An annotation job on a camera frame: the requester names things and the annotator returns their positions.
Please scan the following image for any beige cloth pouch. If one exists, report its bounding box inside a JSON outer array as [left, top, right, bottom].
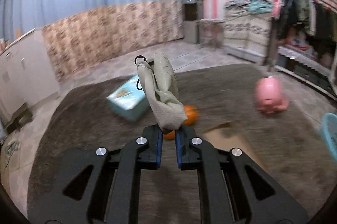
[[134, 52, 187, 133]]

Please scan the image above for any teal plastic trash basket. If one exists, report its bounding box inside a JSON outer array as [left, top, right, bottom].
[[320, 113, 337, 161]]

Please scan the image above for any brown wooden tray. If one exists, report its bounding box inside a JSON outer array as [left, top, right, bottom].
[[203, 121, 265, 169]]

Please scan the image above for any orange bottle cap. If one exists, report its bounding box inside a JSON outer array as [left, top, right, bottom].
[[163, 130, 175, 140]]

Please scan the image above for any orange fruit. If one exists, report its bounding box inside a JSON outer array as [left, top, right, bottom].
[[183, 105, 199, 126]]

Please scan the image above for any teal tissue box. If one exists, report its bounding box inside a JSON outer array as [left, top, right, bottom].
[[106, 75, 150, 122]]

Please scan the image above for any pink pig piggy bank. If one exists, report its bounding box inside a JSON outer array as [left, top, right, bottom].
[[255, 77, 289, 114]]

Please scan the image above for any rag on floor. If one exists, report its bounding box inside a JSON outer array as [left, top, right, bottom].
[[2, 141, 21, 168]]

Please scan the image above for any small wooden stool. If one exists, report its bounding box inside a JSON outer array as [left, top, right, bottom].
[[5, 103, 33, 134]]

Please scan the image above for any white cabinet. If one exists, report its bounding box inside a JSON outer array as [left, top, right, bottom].
[[1, 28, 59, 119]]

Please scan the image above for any low lace covered tv stand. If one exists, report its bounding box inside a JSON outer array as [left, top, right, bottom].
[[274, 47, 336, 101]]

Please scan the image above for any patterned cloth covered chest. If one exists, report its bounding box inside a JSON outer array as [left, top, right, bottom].
[[223, 7, 271, 65]]

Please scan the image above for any small folding table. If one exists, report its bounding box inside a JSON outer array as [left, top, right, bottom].
[[198, 19, 225, 48]]

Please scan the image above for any clothes rack with garments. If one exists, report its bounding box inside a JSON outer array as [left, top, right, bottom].
[[266, 0, 337, 88]]

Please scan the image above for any blue floral curtain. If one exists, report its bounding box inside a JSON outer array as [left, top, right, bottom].
[[1, 0, 183, 79]]

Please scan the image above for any grey water dispenser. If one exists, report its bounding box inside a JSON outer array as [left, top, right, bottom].
[[182, 0, 204, 44]]

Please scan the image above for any pile of folded clothes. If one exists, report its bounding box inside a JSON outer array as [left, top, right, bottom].
[[224, 0, 273, 14]]

